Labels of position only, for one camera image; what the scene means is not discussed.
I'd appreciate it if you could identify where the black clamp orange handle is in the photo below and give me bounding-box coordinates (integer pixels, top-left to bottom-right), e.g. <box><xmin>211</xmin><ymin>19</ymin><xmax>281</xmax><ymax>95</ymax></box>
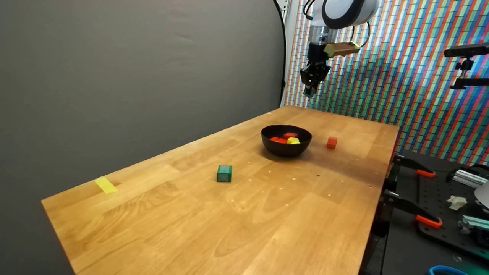
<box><xmin>394</xmin><ymin>155</ymin><xmax>435</xmax><ymax>179</ymax></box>

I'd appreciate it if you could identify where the orange wooden block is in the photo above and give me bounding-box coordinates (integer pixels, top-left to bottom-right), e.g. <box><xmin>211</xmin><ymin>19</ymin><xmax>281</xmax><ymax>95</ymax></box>
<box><xmin>325</xmin><ymin>138</ymin><xmax>337</xmax><ymax>150</ymax></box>

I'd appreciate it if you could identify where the blue scissors handle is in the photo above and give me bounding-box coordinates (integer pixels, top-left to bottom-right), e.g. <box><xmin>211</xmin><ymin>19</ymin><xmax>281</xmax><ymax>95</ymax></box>
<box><xmin>428</xmin><ymin>266</ymin><xmax>467</xmax><ymax>275</ymax></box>

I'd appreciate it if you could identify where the black bowl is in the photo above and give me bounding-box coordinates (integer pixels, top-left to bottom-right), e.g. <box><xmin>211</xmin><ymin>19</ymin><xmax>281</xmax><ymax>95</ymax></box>
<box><xmin>261</xmin><ymin>124</ymin><xmax>311</xmax><ymax>158</ymax></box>

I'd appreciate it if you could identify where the yellow wooden block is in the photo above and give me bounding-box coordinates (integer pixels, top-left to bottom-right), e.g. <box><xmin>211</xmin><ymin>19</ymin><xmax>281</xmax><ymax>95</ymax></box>
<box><xmin>287</xmin><ymin>138</ymin><xmax>301</xmax><ymax>146</ymax></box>

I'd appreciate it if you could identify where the green wooden block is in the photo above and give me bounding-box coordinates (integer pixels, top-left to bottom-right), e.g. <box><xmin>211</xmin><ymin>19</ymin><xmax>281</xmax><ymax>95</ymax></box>
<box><xmin>217</xmin><ymin>165</ymin><xmax>232</xmax><ymax>182</ymax></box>

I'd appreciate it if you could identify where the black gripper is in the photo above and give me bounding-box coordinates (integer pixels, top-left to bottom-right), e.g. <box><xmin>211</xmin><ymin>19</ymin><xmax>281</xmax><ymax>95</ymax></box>
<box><xmin>299</xmin><ymin>43</ymin><xmax>330</xmax><ymax>98</ymax></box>

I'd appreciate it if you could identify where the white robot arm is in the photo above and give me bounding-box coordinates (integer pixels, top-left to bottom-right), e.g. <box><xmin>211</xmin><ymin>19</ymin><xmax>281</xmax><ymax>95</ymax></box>
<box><xmin>299</xmin><ymin>0</ymin><xmax>379</xmax><ymax>98</ymax></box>

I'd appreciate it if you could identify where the red wooden block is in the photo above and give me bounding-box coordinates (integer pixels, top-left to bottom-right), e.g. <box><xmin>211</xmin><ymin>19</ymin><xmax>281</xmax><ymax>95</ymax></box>
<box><xmin>270</xmin><ymin>136</ymin><xmax>287</xmax><ymax>144</ymax></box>

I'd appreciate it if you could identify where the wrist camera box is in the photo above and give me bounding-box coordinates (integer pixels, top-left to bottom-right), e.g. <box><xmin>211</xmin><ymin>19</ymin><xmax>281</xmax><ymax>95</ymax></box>
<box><xmin>324</xmin><ymin>43</ymin><xmax>360</xmax><ymax>58</ymax></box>

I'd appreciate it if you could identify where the black perforated tool board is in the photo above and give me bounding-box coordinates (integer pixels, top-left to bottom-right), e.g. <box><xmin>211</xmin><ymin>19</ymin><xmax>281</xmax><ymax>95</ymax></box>
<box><xmin>385</xmin><ymin>153</ymin><xmax>489</xmax><ymax>266</ymax></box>

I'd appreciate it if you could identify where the yellow tape strip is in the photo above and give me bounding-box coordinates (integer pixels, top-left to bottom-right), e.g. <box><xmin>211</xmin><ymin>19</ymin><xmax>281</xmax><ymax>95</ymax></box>
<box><xmin>95</xmin><ymin>178</ymin><xmax>117</xmax><ymax>194</ymax></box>

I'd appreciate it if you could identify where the black camera stand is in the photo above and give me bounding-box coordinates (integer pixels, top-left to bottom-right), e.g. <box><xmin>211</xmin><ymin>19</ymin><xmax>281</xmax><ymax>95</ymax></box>
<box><xmin>443</xmin><ymin>43</ymin><xmax>489</xmax><ymax>89</ymax></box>

